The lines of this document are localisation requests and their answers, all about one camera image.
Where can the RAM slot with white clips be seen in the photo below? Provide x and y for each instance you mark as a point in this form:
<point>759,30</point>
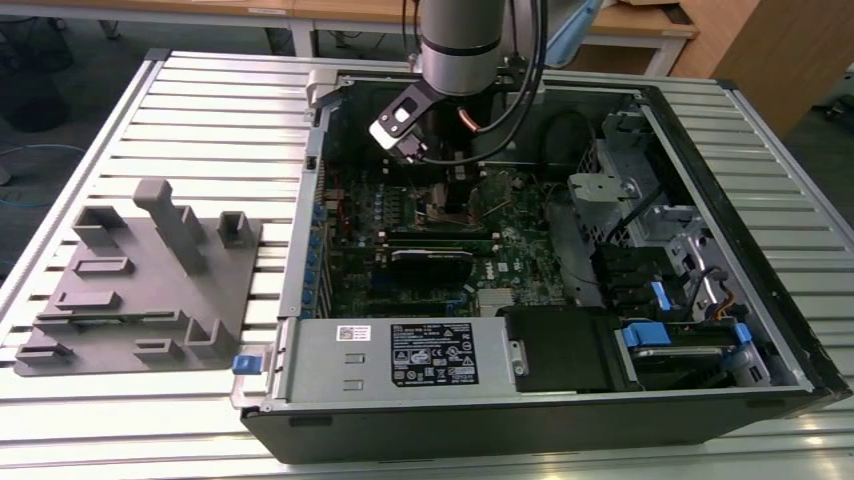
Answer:
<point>409,174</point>
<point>409,165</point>

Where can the CPU socket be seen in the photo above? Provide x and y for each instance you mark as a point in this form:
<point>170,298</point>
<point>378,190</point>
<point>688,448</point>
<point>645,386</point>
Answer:
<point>441,226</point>

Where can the silver metal drive cage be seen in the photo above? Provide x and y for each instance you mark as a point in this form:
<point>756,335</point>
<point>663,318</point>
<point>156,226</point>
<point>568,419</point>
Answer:
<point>601,187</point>

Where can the green motherboard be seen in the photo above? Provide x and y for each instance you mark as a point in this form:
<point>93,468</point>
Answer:
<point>528,260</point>

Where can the black graphics card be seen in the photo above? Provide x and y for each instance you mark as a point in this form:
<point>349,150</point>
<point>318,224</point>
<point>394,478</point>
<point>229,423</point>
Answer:
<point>430,272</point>

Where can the silver chipset heatsink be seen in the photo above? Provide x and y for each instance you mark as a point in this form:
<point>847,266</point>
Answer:
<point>497,297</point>

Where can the black plastic disk bay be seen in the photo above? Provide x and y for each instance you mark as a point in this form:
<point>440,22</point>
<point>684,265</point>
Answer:
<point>628,275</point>

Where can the wooden desk with white legs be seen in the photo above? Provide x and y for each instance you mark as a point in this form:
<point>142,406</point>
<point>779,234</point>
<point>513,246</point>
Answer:
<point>134,6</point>
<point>641,25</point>

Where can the blue drive bay tab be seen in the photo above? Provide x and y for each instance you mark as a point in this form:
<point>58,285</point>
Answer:
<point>661,296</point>

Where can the blue disk carrier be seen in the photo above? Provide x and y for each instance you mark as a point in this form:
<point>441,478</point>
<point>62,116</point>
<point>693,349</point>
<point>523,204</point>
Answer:
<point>644,334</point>

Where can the silver power supply unit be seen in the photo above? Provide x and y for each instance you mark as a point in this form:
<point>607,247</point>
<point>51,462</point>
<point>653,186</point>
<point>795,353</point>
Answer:
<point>321,365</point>

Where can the wooden cabinet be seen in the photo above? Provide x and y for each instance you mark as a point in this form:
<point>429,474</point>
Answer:
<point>768,50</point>

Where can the blue case latch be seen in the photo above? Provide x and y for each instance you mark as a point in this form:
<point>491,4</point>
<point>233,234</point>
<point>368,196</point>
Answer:
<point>248,365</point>

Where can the grey parts rack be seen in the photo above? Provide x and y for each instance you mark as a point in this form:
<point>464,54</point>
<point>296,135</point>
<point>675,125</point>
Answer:
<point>161,310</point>

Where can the hard disk drive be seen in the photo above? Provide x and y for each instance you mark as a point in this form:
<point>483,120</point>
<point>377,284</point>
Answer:
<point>675,367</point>

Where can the black PC case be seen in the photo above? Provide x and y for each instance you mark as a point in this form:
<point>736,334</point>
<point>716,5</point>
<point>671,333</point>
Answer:
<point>468,435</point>

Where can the black chair caster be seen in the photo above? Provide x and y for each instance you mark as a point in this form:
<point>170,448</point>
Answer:
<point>843,107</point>

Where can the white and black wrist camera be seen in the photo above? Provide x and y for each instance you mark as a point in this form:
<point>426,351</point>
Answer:
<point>401,117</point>

